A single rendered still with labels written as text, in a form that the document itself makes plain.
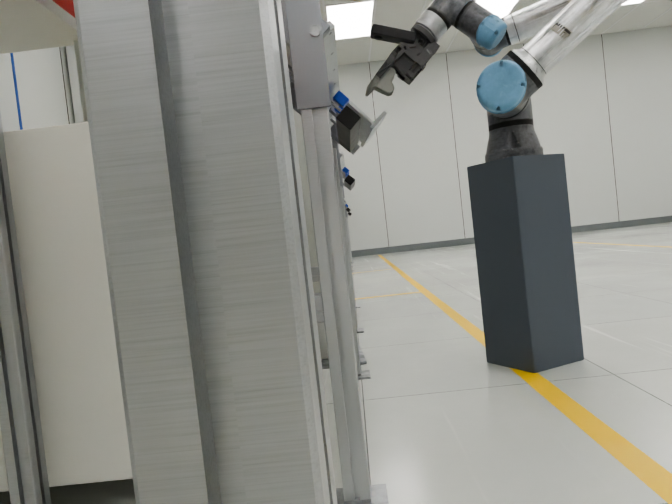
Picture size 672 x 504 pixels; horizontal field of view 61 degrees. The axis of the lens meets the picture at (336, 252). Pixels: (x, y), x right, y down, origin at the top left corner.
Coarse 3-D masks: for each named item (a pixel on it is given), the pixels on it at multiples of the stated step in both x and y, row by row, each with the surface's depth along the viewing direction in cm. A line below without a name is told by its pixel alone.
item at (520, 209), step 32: (512, 160) 142; (544, 160) 146; (480, 192) 154; (512, 192) 143; (544, 192) 146; (480, 224) 155; (512, 224) 144; (544, 224) 146; (480, 256) 157; (512, 256) 145; (544, 256) 145; (480, 288) 158; (512, 288) 147; (544, 288) 145; (576, 288) 150; (512, 320) 148; (544, 320) 145; (576, 320) 150; (512, 352) 150; (544, 352) 145; (576, 352) 150
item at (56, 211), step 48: (48, 144) 87; (48, 192) 87; (96, 192) 87; (48, 240) 88; (96, 240) 88; (48, 288) 88; (96, 288) 88; (48, 336) 88; (96, 336) 88; (48, 384) 89; (96, 384) 88; (0, 432) 89; (48, 432) 89; (96, 432) 89; (0, 480) 89; (48, 480) 89; (96, 480) 89
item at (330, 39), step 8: (328, 40) 91; (328, 48) 94; (328, 56) 98; (336, 56) 103; (328, 64) 102; (336, 64) 107; (328, 72) 106; (336, 72) 112; (328, 80) 111; (336, 80) 117; (336, 88) 123
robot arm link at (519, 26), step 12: (552, 0) 143; (564, 0) 142; (516, 12) 148; (528, 12) 145; (540, 12) 144; (552, 12) 143; (516, 24) 147; (528, 24) 146; (540, 24) 145; (504, 36) 148; (516, 36) 148; (528, 36) 149
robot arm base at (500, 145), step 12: (516, 120) 147; (528, 120) 148; (492, 132) 151; (504, 132) 148; (516, 132) 147; (528, 132) 147; (492, 144) 150; (504, 144) 147; (516, 144) 147; (528, 144) 146; (492, 156) 150; (504, 156) 147
